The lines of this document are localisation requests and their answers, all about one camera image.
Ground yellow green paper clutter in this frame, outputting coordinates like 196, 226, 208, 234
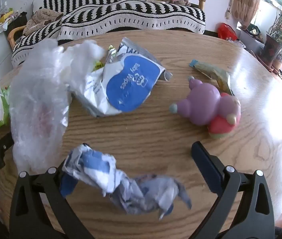
0, 9, 19, 30

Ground teal yellow snack wrapper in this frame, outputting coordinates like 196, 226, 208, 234
189, 59, 234, 96

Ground black bag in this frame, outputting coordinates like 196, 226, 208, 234
4, 12, 28, 43

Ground silver foil candy wrapper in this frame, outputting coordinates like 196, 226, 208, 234
106, 44, 118, 64

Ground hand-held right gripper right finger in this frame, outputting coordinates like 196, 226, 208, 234
189, 141, 275, 239

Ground clear plastic bag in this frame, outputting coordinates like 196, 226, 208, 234
8, 38, 106, 175

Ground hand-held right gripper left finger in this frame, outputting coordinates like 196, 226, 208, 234
9, 163, 91, 239

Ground dark round object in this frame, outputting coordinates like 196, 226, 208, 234
247, 24, 263, 36

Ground white blue wipes packet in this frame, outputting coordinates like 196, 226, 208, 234
71, 37, 173, 117

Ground beige patterned curtain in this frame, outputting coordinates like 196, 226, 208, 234
231, 0, 261, 29

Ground rattan frame sofa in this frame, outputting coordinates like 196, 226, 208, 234
7, 0, 207, 51

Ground blue white wrapper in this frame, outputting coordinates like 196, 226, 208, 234
61, 144, 192, 221

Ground purple pink plush toy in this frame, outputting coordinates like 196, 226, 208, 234
169, 76, 241, 140

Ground red plastic bag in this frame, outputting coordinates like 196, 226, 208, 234
217, 22, 238, 41

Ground potted plant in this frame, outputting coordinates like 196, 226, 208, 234
261, 0, 282, 66

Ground grey box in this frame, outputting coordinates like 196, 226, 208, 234
239, 28, 265, 53

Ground beige knit clothing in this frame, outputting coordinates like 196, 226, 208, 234
22, 8, 64, 36

